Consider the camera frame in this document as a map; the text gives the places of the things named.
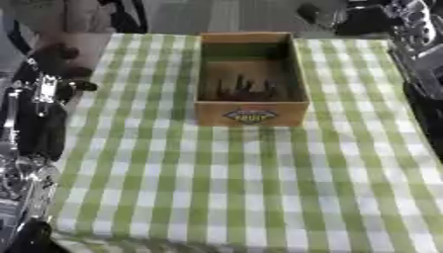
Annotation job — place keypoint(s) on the black chair frame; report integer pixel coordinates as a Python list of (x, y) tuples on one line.
[(125, 16)]

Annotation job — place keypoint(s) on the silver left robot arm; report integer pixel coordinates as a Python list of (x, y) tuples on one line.
[(26, 187)]

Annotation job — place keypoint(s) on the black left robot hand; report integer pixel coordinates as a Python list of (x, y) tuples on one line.
[(39, 128)]

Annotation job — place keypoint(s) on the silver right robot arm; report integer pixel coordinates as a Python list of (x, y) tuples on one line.
[(424, 66)]

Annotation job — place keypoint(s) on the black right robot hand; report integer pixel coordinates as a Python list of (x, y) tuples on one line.
[(363, 20)]

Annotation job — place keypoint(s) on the tan cardboard box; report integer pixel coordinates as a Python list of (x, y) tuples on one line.
[(251, 113)]

